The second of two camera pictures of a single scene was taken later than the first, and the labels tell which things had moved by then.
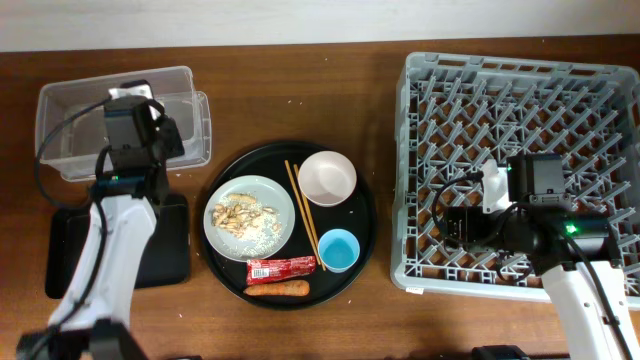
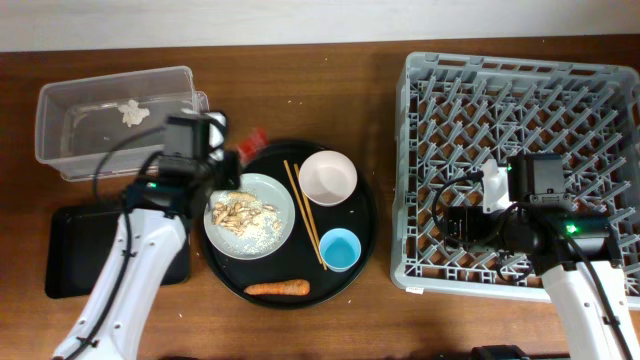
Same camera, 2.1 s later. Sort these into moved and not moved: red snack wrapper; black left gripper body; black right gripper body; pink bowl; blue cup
Moved: black left gripper body; red snack wrapper
Not moved: pink bowl; blue cup; black right gripper body
